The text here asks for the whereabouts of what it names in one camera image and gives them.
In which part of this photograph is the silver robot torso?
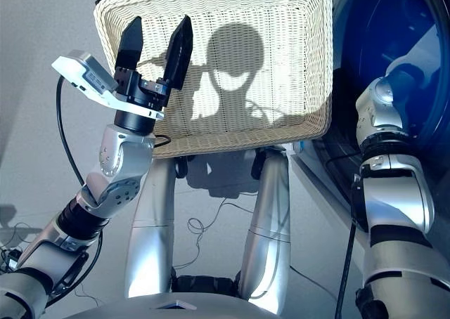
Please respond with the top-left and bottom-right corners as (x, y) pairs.
(70, 292), (279, 319)

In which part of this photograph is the thin floor cable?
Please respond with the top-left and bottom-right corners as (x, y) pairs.
(173, 191), (255, 271)

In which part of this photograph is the small black box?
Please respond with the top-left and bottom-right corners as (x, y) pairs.
(0, 248), (19, 275)

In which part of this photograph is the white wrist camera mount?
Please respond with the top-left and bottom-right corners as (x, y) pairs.
(51, 50), (166, 121)

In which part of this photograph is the pale woven laundry basket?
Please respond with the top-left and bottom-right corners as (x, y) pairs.
(94, 0), (335, 160)

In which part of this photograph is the grey washing machine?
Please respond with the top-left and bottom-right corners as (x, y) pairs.
(290, 0), (450, 319)

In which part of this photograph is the silver robot leg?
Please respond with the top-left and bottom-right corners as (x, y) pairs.
(124, 155), (188, 299)
(238, 145), (293, 317)

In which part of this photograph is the black robot waist joint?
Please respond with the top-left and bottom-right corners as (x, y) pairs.
(171, 274), (244, 298)

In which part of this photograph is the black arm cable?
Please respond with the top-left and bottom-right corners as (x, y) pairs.
(44, 75), (105, 308)
(325, 152), (364, 319)

